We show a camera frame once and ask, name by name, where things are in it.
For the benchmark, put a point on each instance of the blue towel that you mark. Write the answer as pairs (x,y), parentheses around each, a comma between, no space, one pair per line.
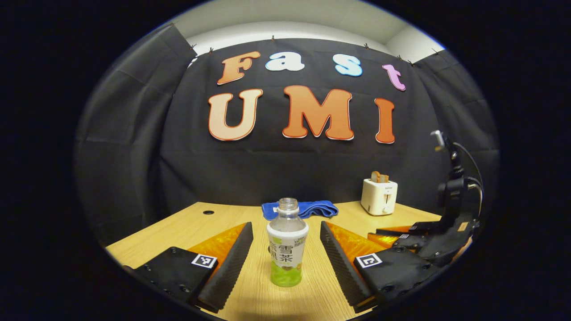
(314,208)

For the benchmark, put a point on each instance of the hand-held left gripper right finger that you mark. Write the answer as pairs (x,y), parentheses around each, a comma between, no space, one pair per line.
(345,272)

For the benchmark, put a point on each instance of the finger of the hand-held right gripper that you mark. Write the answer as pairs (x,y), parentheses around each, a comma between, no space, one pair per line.
(412,241)
(401,229)

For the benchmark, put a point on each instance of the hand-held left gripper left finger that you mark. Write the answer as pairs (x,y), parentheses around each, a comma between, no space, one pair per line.
(227,272)

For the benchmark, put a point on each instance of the clear water bottle white label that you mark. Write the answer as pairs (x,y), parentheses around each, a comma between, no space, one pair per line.
(287,249)

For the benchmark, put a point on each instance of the black backdrop cloth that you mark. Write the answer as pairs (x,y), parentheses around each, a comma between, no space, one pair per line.
(156,156)

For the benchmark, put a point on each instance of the cream toaster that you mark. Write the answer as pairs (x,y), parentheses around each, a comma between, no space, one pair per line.
(378,198)

